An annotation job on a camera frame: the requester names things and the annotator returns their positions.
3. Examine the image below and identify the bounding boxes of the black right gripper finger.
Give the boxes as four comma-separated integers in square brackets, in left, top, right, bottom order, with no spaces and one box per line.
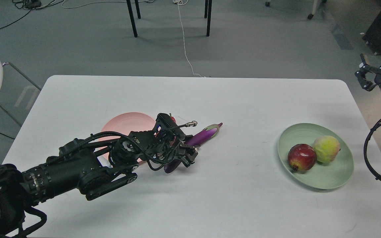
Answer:
[355,53,381,92]

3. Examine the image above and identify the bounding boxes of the yellow green peach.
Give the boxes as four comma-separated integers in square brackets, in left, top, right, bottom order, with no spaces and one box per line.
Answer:
[313,136,341,164]

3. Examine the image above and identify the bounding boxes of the green plate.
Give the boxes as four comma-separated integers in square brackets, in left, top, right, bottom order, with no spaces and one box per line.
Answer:
[277,123,354,189]

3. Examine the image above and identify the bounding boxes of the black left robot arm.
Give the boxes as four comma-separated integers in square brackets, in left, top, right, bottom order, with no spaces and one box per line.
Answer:
[0,113,197,238]

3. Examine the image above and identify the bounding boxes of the red pomegranate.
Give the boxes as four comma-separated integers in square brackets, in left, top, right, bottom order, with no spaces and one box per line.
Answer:
[287,143,317,172]

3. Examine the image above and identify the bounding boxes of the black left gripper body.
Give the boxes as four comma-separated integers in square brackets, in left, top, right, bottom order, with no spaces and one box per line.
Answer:
[157,139,183,164]

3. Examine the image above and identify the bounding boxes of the pink plate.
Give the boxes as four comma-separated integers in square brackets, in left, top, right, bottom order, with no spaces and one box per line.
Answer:
[101,112,157,164]

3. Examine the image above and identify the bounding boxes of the red chili pepper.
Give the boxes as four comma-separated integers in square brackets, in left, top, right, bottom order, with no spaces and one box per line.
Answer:
[156,113,177,138]

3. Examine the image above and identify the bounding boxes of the purple eggplant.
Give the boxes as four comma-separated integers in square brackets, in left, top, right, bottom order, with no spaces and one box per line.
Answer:
[164,123,223,173]

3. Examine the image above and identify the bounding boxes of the black floor cables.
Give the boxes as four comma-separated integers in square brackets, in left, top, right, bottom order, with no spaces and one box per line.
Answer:
[0,0,65,36]

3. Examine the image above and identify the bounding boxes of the white floor cable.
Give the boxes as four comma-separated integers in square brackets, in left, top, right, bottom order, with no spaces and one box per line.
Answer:
[172,0,206,78]

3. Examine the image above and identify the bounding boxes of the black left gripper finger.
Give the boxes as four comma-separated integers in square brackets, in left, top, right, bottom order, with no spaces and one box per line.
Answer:
[181,142,198,158]
[177,154,198,167]

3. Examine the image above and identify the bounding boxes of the black table leg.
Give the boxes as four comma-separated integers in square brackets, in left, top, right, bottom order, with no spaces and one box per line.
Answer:
[206,0,212,37]
[204,0,208,19]
[135,0,142,19]
[126,0,138,38]

